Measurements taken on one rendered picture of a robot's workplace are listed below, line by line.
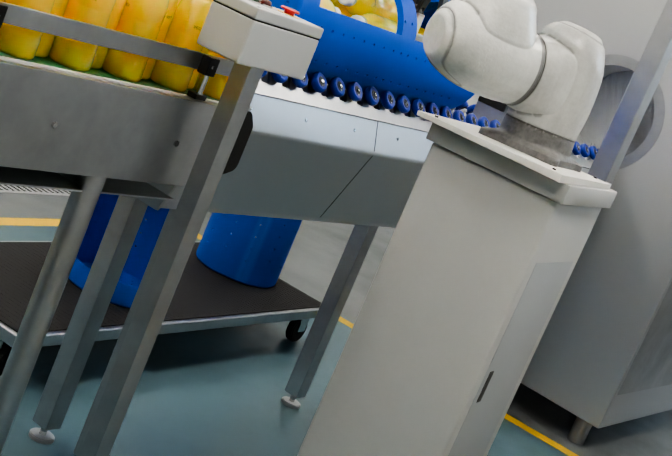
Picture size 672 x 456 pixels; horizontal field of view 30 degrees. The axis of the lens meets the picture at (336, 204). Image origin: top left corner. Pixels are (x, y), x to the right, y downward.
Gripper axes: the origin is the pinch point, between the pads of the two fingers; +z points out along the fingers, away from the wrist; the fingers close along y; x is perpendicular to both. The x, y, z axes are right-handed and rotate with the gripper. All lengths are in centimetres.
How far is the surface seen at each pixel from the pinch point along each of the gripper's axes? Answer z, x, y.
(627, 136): 7, -77, -31
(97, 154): 36, 112, -17
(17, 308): 99, 49, 46
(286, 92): 21, 52, -6
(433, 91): 12.7, -5.3, -6.5
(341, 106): 21.6, 30.3, -5.9
